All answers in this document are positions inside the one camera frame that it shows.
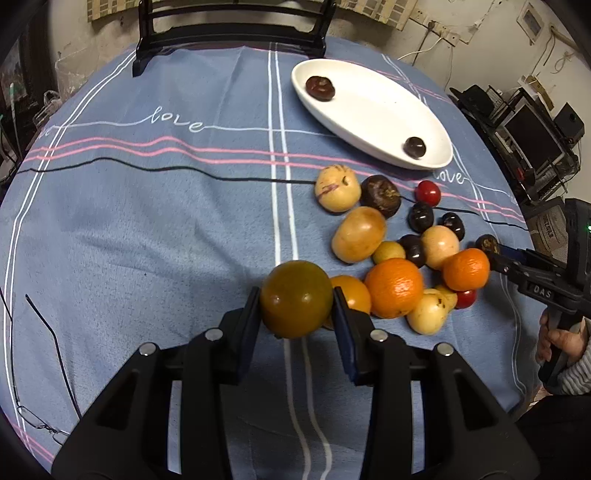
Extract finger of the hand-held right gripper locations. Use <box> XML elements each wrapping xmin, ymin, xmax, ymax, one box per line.
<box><xmin>496</xmin><ymin>246</ymin><xmax>536</xmax><ymax>267</ymax></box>
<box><xmin>482</xmin><ymin>249</ymin><xmax>514</xmax><ymax>278</ymax></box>

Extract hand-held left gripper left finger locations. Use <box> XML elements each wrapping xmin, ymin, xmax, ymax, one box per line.
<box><xmin>51</xmin><ymin>286</ymin><xmax>264</xmax><ymax>480</ymax></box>

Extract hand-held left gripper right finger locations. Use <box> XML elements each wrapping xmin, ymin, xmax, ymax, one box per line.
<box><xmin>332</xmin><ymin>286</ymin><xmax>542</xmax><ymax>480</ymax></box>

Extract small mandarin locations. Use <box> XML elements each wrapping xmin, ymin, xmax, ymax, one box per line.
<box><xmin>442</xmin><ymin>248</ymin><xmax>491</xmax><ymax>292</ymax></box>

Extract orange persimmon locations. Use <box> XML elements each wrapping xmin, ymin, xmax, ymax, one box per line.
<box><xmin>330</xmin><ymin>275</ymin><xmax>372</xmax><ymax>330</ymax></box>

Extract greenish orange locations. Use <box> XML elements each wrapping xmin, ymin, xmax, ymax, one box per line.
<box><xmin>259</xmin><ymin>260</ymin><xmax>334</xmax><ymax>339</ymax></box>

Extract pale pepino melon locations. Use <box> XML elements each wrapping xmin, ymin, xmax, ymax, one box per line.
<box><xmin>420</xmin><ymin>225</ymin><xmax>460</xmax><ymax>271</ymax></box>

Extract large orange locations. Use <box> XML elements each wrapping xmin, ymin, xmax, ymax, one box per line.
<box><xmin>365</xmin><ymin>258</ymin><xmax>424</xmax><ymax>319</ymax></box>

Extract brown-spotted pepino melon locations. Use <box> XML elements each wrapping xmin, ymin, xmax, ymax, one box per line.
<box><xmin>406</xmin><ymin>288</ymin><xmax>451</xmax><ymax>335</ymax></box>

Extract large golden pepino melon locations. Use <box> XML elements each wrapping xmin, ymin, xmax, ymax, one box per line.
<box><xmin>331</xmin><ymin>206</ymin><xmax>387</xmax><ymax>264</ymax></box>

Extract purple-streaked pepino melon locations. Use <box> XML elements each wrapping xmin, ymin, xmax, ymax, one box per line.
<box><xmin>315</xmin><ymin>165</ymin><xmax>362</xmax><ymax>213</ymax></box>

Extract white oval plate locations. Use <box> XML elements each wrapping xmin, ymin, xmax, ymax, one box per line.
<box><xmin>291</xmin><ymin>58</ymin><xmax>454</xmax><ymax>171</ymax></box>

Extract reddish dark mangosteen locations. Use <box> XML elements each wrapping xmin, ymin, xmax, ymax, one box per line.
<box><xmin>305</xmin><ymin>76</ymin><xmax>335</xmax><ymax>100</ymax></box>

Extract person's right forearm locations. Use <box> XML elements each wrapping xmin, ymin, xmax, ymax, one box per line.
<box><xmin>558</xmin><ymin>318</ymin><xmax>591</xmax><ymax>396</ymax></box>

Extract person's right hand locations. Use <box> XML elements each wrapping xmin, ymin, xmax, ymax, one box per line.
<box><xmin>536</xmin><ymin>314</ymin><xmax>590</xmax><ymax>364</ymax></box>

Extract computer monitor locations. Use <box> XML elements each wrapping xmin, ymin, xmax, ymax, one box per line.
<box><xmin>503</xmin><ymin>104</ymin><xmax>566</xmax><ymax>169</ymax></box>

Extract blue striped tablecloth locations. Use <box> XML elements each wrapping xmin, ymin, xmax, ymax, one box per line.
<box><xmin>0</xmin><ymin>36</ymin><xmax>539</xmax><ymax>480</ymax></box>

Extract black speaker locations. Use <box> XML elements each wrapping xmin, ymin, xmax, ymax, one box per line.
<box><xmin>554</xmin><ymin>104</ymin><xmax>585</xmax><ymax>139</ymax></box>

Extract black monitor and speakers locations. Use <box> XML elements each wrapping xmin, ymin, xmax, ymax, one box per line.
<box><xmin>450</xmin><ymin>83</ymin><xmax>580</xmax><ymax>204</ymax></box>

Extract small yellow carton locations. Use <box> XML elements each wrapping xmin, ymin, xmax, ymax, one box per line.
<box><xmin>526</xmin><ymin>76</ymin><xmax>555</xmax><ymax>109</ymax></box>

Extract black wooden chair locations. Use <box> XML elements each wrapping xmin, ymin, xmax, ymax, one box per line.
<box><xmin>132</xmin><ymin>0</ymin><xmax>337</xmax><ymax>78</ymax></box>

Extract clear plastic bag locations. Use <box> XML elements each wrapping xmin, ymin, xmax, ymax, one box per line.
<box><xmin>42</xmin><ymin>90</ymin><xmax>64</xmax><ymax>126</ymax></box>

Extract thin wire eyeglasses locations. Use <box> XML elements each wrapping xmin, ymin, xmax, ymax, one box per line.
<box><xmin>0</xmin><ymin>286</ymin><xmax>83</xmax><ymax>448</ymax></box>

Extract white cable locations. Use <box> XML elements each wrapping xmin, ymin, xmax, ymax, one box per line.
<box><xmin>397</xmin><ymin>34</ymin><xmax>444</xmax><ymax>63</ymax></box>

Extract white wall power strip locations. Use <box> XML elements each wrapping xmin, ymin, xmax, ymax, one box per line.
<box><xmin>411</xmin><ymin>7</ymin><xmax>462</xmax><ymax>47</ymax></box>

